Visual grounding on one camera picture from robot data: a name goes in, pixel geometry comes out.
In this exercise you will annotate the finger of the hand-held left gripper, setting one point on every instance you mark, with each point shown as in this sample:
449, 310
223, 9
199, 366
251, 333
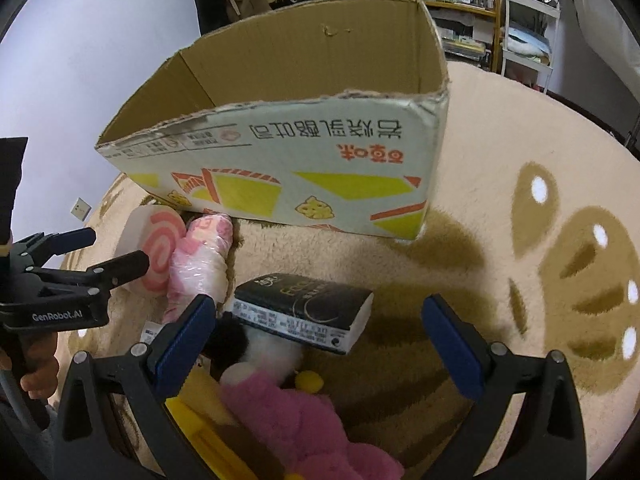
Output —
60, 243
117, 269

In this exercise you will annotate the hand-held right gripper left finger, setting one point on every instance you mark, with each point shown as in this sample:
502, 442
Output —
186, 345

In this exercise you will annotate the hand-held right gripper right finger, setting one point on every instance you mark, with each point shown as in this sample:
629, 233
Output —
452, 347

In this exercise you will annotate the pink swirl roll pillow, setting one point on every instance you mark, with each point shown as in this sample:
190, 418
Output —
145, 247

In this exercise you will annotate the pink soft pack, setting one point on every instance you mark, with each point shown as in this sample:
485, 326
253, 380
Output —
200, 265

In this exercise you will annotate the yellow plush toy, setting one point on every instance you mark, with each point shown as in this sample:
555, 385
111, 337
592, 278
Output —
210, 425

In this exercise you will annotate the black tissue pack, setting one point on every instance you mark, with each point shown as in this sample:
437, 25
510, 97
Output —
300, 317

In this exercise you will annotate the pink plush toy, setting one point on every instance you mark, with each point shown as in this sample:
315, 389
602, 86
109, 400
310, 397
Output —
295, 410

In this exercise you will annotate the printed cardboard box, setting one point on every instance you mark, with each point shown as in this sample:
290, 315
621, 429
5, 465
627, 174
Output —
300, 125

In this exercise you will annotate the person's left hand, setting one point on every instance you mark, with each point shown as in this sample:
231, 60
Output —
37, 370

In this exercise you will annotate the beige patterned plush blanket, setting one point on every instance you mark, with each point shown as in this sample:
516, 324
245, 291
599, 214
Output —
500, 260

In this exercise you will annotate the white rolling cart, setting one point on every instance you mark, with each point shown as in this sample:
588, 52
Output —
530, 30

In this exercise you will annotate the wooden shelf with items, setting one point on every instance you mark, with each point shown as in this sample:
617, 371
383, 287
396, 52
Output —
465, 5

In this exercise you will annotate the white wall socket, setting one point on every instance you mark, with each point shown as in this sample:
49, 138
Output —
80, 208

